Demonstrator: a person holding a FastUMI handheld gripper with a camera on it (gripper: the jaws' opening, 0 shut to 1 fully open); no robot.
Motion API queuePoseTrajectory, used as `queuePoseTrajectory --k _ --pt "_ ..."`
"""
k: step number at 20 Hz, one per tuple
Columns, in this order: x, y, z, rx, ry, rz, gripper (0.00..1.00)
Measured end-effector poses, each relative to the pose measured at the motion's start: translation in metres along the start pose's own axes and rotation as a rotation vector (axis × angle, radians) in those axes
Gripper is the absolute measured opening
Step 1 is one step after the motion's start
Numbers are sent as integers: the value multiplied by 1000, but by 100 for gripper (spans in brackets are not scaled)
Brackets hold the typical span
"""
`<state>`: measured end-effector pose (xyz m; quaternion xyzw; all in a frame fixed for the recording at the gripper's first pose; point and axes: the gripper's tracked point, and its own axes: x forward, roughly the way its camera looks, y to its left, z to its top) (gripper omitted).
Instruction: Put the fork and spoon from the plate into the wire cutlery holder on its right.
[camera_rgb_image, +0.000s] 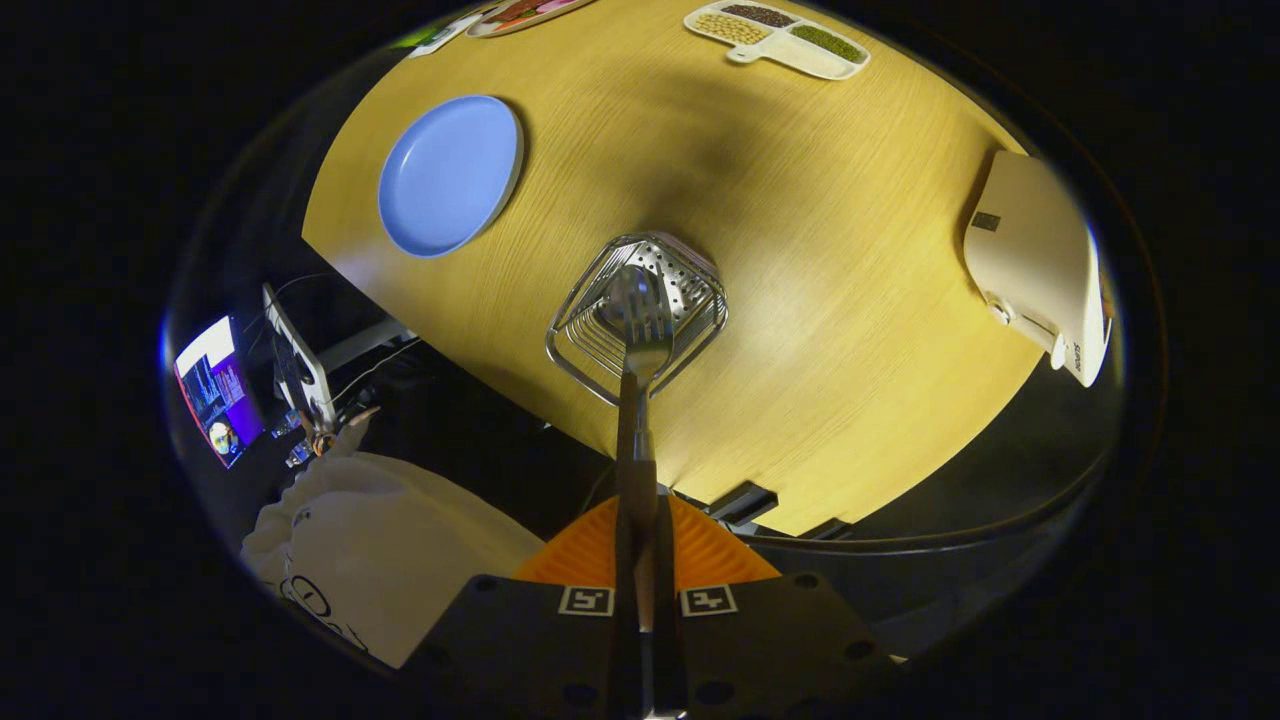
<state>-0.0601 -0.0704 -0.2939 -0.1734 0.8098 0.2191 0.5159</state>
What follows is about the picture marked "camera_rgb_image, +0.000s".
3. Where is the perforated metal tray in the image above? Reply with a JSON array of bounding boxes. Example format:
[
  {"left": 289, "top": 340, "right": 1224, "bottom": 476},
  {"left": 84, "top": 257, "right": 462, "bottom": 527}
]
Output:
[{"left": 545, "top": 232, "right": 729, "bottom": 408}]

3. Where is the white toaster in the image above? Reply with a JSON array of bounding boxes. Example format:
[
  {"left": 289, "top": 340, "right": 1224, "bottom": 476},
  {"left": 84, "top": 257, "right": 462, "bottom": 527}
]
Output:
[{"left": 963, "top": 150, "right": 1113, "bottom": 388}]

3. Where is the blue round plate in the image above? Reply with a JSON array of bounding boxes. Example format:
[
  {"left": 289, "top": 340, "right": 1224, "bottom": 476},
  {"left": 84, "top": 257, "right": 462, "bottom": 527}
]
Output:
[{"left": 378, "top": 95, "right": 525, "bottom": 259}]

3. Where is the white square coaster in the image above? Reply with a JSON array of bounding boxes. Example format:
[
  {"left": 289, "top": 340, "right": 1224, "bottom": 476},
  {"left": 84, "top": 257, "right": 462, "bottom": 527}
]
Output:
[{"left": 410, "top": 12, "right": 483, "bottom": 58}]

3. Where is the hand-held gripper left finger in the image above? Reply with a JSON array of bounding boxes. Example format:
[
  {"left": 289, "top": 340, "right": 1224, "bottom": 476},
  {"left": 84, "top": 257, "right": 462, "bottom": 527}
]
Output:
[{"left": 425, "top": 497, "right": 643, "bottom": 720}]

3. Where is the wooden handled metal spoon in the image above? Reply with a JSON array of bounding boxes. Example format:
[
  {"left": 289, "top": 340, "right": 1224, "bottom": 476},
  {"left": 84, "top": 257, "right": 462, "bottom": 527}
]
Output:
[{"left": 598, "top": 265, "right": 656, "bottom": 471}]

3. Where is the white edged monitor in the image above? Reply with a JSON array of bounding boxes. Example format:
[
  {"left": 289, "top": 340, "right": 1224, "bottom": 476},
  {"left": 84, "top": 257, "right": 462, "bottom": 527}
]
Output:
[{"left": 262, "top": 284, "right": 337, "bottom": 431}]

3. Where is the plate of toy food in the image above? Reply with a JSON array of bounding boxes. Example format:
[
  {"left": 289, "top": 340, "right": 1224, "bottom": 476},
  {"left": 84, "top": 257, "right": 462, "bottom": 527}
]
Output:
[{"left": 466, "top": 0, "right": 601, "bottom": 38}]

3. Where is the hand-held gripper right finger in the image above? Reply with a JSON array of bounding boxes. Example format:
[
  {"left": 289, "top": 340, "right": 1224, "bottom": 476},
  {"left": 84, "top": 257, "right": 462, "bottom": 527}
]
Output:
[{"left": 652, "top": 495, "right": 893, "bottom": 720}]

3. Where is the wooden handled metal fork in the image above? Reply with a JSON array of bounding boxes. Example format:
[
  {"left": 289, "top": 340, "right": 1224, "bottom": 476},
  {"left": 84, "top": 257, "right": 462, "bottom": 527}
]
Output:
[{"left": 618, "top": 290, "right": 676, "bottom": 633}]

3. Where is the white divided bean dish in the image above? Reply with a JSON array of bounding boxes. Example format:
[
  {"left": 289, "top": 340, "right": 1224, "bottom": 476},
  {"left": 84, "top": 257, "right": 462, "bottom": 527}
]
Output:
[{"left": 684, "top": 0, "right": 871, "bottom": 81}]

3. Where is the black table bracket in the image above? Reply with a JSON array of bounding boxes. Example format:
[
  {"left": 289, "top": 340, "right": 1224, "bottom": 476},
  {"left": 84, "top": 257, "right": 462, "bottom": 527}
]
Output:
[{"left": 705, "top": 481, "right": 780, "bottom": 528}]

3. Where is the lit computer monitor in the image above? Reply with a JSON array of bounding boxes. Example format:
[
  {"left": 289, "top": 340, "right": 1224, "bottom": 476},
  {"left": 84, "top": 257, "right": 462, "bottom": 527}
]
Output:
[{"left": 174, "top": 316, "right": 264, "bottom": 469}]

